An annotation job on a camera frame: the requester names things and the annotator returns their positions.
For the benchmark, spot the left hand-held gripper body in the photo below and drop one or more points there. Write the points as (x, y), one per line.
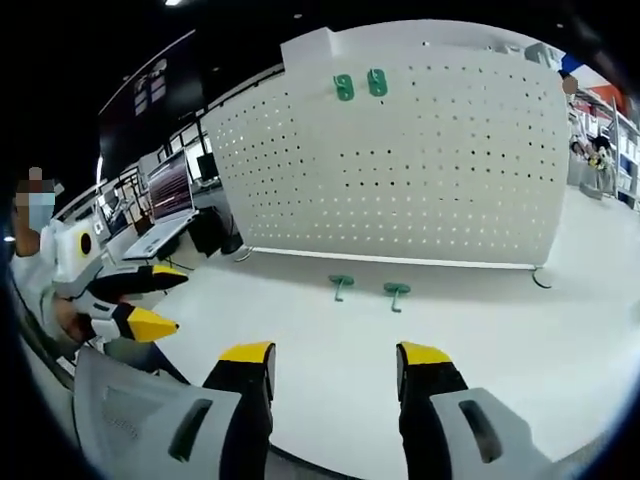
(67, 260)

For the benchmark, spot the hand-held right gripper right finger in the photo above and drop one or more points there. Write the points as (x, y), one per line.
(430, 425)

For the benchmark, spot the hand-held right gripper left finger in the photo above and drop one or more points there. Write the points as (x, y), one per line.
(245, 425)

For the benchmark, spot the green hook assembly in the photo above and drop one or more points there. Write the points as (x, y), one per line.
(342, 280)
(377, 82)
(397, 288)
(345, 87)

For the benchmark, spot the white pegboard mounting plate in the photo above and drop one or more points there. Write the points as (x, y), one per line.
(400, 175)

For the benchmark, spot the person's left hand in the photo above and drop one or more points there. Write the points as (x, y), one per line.
(72, 320)

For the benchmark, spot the person's leg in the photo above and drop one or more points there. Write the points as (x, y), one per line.
(145, 362)

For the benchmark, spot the person's head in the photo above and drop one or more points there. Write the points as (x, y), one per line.
(42, 207)

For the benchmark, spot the black metal rack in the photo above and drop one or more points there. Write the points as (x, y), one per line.
(122, 205)

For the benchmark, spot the black box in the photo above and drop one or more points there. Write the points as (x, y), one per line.
(206, 232)

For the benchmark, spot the grey mesh office chair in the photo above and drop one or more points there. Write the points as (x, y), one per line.
(125, 415)

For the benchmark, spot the open silver laptop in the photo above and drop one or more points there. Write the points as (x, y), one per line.
(172, 187)

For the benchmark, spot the black monitor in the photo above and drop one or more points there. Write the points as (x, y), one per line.
(208, 166)

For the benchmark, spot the clear plastic box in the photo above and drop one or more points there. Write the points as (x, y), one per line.
(582, 175)

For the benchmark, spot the translucent storage bins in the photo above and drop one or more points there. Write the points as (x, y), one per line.
(525, 54)

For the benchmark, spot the large dark wall display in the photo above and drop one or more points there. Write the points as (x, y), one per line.
(130, 115)

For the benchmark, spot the red blue wall banner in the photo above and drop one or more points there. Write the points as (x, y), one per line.
(595, 75)

